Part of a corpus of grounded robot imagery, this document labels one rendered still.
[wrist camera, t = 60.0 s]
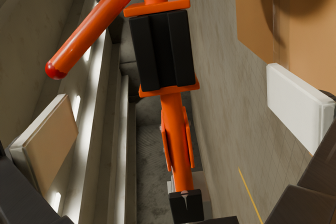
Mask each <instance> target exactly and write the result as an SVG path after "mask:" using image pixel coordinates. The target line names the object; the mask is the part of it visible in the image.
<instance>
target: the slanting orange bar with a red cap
mask: <svg viewBox="0 0 336 224"><path fill-rule="evenodd" d="M130 1H131V0H100V1H99V2H98V4H97V5H96V6H95V7H94V8H93V10H92V11H91V12H90V13H89V14H88V16H87V17H86V18H85V19H84V20H83V21H82V23H81V24H80V25H79V26H78V27H77V29H76V30H75V31H74V32H73V33H72V35H71V36H70V37H69V38H68V39H67V40H66V42H65V43H64V44H63V45H62V46H61V48H60V49H59V50H58V51H57V52H56V54H55V55H54V56H53V57H52V58H51V59H50V60H49V61H48V62H47V63H46V65H45V72H46V74H47V75H48V76H49V77H50V78H51V79H53V80H60V79H63V78H65V77H66V76H67V74H68V72H69V71H70V70H71V69H72V67H73V66H74V65H75V64H76V63H77V62H78V61H79V59H80V58H81V57H82V56H83V55H84V54H85V52H86V51H87V50H88V49H89V48H90V47H91V46H92V44H93V43H94V42H95V41H96V40H97V39H98V38H99V36H100V35H101V34H102V33H103V32H104V31H105V30H106V28H107V27H108V26H109V25H110V24H111V23H112V22H113V20H114V19H115V18H116V17H117V16H118V15H119V14H120V12H121V11H122V10H123V9H124V8H125V7H126V6H127V4H128V3H129V2H130Z"/></svg>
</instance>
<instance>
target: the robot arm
mask: <svg viewBox="0 0 336 224"><path fill-rule="evenodd" d="M266 79H267V106H268V107H269V108H270V109H271V110H272V111H273V112H274V114H275V115H276V116H277V117H278V118H279V119H280V120H281V121H282V122H283V123H284V124H285V126H286V127H287V128H288V129H289V130H290V131H291V132H292V133H293V134H294V135H295V137H296V138H297V139H298V140H299V141H300V142H301V143H302V144H303V145H304V146H305V148H306V149H307V150H308V151H309V152H310V153H311V154H312V155H313V157H312V158H311V160H310V162H309V164H308V165H307V167H306V169H305V171H304V172H303V174H302V176H301V178H300V179H299V181H298V183H297V185H294V184H288V186H287V187H286V188H285V190H284V192H283V193H282V195H281V197H280V198H279V200H278V201H277V203H276V205H275V206H274V208H273V210H272V211H271V213H270V215H269V216H268V218H267V220H266V221H265V223H264V224H336V96H334V95H333V94H332V93H330V92H328V91H324V90H321V89H319V90H318V89H316V88H314V87H313V86H311V85H310V84H308V83H307V82H305V81H304V80H302V79H301V78H299V77H298V76H296V75H294V74H293V73H291V72H290V71H288V70H287V69H285V68H284V67H282V66H281V65H279V64H278V63H270V64H268V65H267V66H266ZM78 134H79V131H78V127H77V124H76V120H75V116H74V113H73V109H72V106H71V102H70V98H69V95H67V94H66V93H65V94H58V95H57V96H56V98H55V99H54V100H53V101H52V102H51V103H50V104H49V105H48V106H47V107H46V108H45V110H44V111H43V112H42V113H41V114H40V115H39V116H38V117H37V118H36V119H35V120H34V121H33V123H32V124H31V125H30V126H29V127H28V128H27V129H26V130H25V131H24V132H23V133H22V134H21V135H19V136H17V137H16V138H15V139H14V140H13V141H12V142H11V143H10V144H9V145H8V146H7V147H6V148H5V150H4V148H3V145H2V143H1V140H0V224H75V223H74V222H73V221H72V220H71V219H70V218H69V217H68V216H67V215H64V216H63V217H60V216H59V215H58V213H57V212H56V211H55V210H54V209H53V208H52V207H51V206H50V204H49V203H48V202H47V201H46V200H45V199H44V197H45V195H46V193H47V191H48V189H49V187H50V185H51V184H52V182H53V180H54V178H55V176H56V174H57V173H58V171H59V169H60V167H61V165H62V163H63V161H64V160H65V158H66V156H67V154H68V152H69V150H70V148H71V147H72V145H73V143H74V141H75V139H76V137H77V136H78ZM196 224H239V221H238V218H237V216H228V217H221V218H214V219H208V220H205V221H202V222H199V223H196Z"/></svg>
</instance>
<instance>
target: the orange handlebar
mask: <svg viewBox="0 0 336 224"><path fill-rule="evenodd" d="M166 1H168V0H144V3H145V5H148V4H155V3H161V2H166ZM160 101H161V107H162V110H161V124H160V125H159V128H160V132H161V134H162V140H163V152H164V153H165V158H166V164H167V169H168V171H169V172H170V171H171V170H172V174H173V180H174V186H175V192H182V191H189V190H194V184H193V177H192V170H191V168H195V162H194V155H193V150H194V142H192V139H191V132H190V129H191V127H192V125H191V121H190V120H188V117H187V112H186V107H185V106H183V105H182V98H181V92H176V93H169V94H162V95H160Z"/></svg>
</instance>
